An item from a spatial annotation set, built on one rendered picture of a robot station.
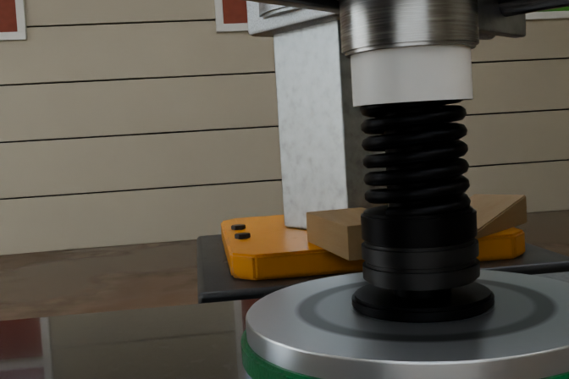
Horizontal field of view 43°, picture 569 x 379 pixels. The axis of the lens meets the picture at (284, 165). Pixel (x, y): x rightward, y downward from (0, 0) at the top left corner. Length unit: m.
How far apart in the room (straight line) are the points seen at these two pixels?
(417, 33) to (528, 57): 7.06
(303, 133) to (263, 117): 5.33
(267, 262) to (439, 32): 0.76
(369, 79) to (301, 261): 0.73
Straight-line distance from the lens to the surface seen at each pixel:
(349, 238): 1.01
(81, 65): 6.68
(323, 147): 1.28
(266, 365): 0.39
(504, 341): 0.38
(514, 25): 0.64
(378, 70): 0.41
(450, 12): 0.41
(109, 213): 6.67
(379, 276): 0.42
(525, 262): 1.19
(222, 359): 0.55
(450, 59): 0.41
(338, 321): 0.42
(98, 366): 0.57
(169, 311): 0.70
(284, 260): 1.12
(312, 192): 1.31
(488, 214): 1.24
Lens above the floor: 0.97
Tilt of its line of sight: 3 degrees down
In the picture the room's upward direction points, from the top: 3 degrees counter-clockwise
